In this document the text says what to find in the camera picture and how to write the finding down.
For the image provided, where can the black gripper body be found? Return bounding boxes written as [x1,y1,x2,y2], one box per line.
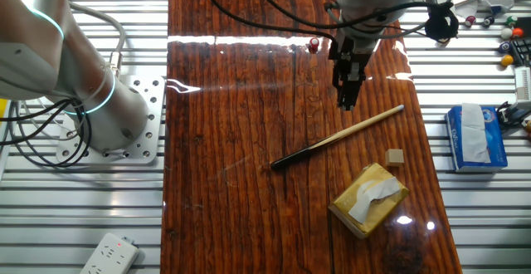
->
[329,31,377,66]

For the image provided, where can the wooden pool cue black butt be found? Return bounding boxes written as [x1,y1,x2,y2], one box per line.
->
[270,104,406,171]

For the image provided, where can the small wooden cube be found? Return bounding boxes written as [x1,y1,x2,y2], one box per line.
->
[384,148,405,168]

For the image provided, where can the gold tissue pack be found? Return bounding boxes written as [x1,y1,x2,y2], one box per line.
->
[327,162,410,240]

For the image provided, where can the blue tissue box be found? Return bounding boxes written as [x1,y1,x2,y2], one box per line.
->
[444,102,509,174]

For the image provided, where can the black keyboard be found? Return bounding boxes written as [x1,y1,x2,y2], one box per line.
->
[508,37,531,67]

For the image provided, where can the white power strip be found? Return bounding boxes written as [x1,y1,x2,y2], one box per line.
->
[78,232,141,274]

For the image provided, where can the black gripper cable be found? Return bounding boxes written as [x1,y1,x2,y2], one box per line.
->
[243,0,441,31]
[197,0,338,46]

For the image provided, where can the black cable wrap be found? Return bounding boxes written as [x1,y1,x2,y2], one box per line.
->
[423,2,460,42]

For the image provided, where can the silver ribbed camera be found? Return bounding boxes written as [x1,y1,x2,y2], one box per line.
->
[514,66,531,103]

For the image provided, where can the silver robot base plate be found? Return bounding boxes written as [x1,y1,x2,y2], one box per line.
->
[55,74,166,166]

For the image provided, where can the thick grey robot cable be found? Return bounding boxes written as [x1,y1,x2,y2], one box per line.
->
[68,0,127,78]

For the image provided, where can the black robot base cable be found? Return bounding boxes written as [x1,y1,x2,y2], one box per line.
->
[0,97,95,169]

